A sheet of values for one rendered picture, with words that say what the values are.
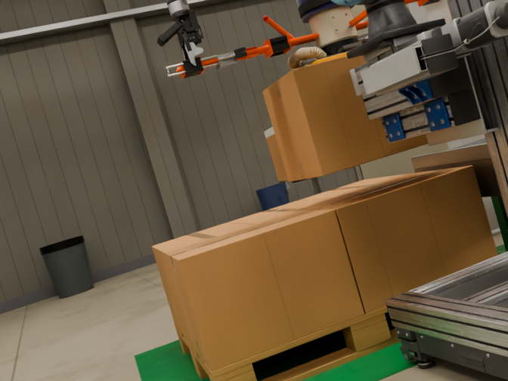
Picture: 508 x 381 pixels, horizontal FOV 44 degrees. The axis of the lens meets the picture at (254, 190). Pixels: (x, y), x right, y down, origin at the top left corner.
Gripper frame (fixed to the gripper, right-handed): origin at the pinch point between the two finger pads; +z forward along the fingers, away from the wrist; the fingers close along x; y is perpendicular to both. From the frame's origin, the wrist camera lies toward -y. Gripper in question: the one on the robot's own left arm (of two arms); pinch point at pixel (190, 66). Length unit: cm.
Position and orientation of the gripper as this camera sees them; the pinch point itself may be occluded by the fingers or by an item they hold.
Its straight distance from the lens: 240.2
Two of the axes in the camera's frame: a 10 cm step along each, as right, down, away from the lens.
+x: -2.3, 0.4, 9.7
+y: 9.3, -2.9, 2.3
